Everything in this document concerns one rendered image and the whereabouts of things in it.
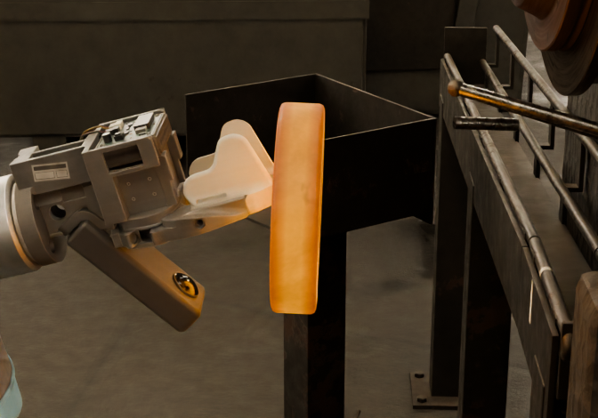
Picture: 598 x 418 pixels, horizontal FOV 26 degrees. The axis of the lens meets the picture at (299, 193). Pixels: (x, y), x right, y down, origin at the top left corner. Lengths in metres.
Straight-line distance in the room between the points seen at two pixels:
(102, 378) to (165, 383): 0.12
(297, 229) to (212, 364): 1.67
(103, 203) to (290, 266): 0.15
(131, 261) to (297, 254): 0.14
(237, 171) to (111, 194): 0.09
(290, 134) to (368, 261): 2.12
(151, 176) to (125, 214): 0.03
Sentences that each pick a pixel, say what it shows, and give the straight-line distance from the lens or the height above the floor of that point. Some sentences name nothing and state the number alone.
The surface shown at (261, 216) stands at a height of 0.60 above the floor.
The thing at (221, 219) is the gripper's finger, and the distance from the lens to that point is 0.93.
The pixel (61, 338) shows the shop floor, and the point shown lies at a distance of 2.69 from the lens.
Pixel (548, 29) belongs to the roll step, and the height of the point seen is 0.94.
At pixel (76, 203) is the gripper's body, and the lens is 0.97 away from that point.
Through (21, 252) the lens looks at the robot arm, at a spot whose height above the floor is 0.80.
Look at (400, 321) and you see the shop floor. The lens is 2.72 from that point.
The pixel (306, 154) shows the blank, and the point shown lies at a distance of 0.90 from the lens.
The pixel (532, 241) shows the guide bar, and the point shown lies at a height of 0.71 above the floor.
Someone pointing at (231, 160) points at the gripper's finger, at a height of 0.87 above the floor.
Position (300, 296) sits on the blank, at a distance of 0.92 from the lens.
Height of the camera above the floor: 1.16
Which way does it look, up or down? 20 degrees down
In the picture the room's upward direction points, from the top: straight up
